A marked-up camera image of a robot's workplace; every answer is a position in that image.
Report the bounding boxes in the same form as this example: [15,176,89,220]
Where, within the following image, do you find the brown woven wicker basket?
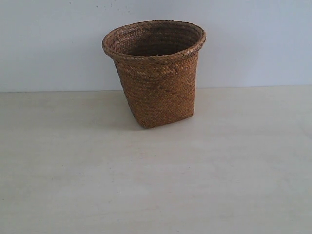
[102,20,206,128]

